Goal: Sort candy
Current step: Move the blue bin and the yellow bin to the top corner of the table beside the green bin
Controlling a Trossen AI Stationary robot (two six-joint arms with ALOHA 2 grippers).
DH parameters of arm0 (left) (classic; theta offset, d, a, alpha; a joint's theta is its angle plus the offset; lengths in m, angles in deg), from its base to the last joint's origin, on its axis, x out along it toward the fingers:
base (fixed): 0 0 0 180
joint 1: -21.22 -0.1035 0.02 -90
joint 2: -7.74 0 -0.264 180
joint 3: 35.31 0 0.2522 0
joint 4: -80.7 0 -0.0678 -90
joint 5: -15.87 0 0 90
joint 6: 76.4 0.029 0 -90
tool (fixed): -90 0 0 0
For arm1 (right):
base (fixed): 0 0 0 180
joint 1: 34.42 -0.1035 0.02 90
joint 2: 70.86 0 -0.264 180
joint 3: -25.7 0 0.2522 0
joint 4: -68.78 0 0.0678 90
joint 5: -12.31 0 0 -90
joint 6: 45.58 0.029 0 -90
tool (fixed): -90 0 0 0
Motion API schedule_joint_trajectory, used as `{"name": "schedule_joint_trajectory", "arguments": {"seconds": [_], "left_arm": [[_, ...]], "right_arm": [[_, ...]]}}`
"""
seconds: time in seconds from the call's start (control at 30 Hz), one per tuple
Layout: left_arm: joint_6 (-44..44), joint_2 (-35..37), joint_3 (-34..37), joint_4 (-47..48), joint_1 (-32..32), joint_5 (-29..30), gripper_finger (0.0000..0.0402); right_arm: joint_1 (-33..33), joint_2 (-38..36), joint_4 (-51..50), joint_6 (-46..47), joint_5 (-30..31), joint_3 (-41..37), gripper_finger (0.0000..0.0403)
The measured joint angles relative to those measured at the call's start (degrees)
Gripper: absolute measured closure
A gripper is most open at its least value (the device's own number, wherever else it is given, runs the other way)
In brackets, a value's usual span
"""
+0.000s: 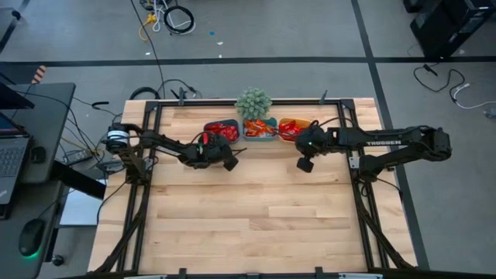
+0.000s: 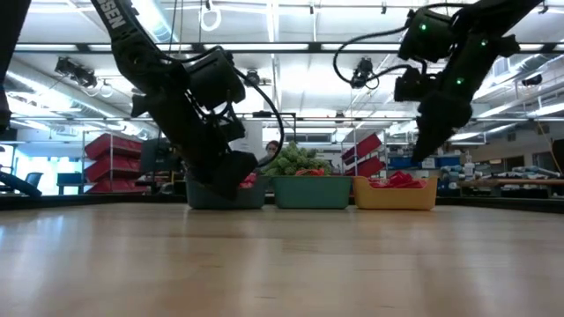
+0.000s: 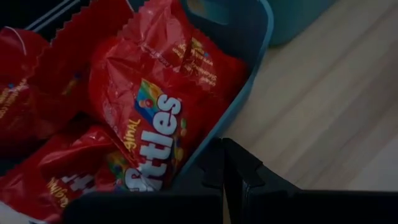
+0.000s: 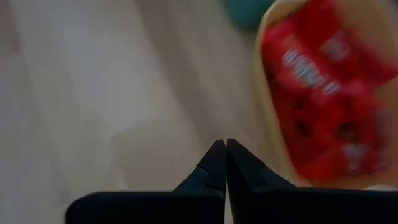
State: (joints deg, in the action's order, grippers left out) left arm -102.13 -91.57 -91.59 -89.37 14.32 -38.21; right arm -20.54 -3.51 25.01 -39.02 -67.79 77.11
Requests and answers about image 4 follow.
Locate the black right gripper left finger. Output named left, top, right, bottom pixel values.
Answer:
left=65, top=139, right=227, bottom=224

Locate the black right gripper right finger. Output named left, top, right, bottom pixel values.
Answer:
left=226, top=138, right=398, bottom=224

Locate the red candy pack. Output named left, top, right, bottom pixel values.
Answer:
left=272, top=77, right=393, bottom=184
left=261, top=0, right=398, bottom=94

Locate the yellow plastic bin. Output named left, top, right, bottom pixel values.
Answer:
left=252, top=0, right=398, bottom=191

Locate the teal plastic bin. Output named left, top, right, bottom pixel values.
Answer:
left=221, top=0, right=277, bottom=31

